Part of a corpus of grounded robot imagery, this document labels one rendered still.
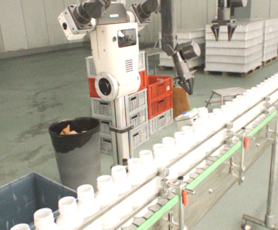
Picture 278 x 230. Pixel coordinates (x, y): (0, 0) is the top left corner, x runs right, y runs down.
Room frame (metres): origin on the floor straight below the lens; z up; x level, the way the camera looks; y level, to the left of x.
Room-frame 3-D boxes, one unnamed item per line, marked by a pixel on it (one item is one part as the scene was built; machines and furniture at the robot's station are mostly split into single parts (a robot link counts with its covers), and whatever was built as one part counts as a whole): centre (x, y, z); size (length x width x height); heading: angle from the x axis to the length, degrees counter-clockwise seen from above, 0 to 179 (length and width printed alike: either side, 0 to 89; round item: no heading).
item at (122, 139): (1.70, 0.10, 0.74); 0.11 x 0.11 x 0.40; 50
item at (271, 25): (9.01, -3.35, 0.59); 1.25 x 1.03 x 1.17; 141
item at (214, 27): (1.56, -0.41, 1.44); 0.07 x 0.07 x 0.09; 50
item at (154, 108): (4.19, -0.16, 0.33); 0.61 x 0.41 x 0.22; 143
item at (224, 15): (1.55, -0.43, 1.51); 0.10 x 0.07 x 0.07; 50
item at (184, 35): (8.69, -1.40, 0.50); 1.23 x 1.05 x 1.00; 138
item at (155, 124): (4.19, -0.15, 0.11); 0.61 x 0.41 x 0.22; 143
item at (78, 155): (2.60, 0.56, 0.32); 0.45 x 0.45 x 0.64
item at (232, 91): (4.43, -1.29, 0.21); 0.61 x 0.47 x 0.41; 13
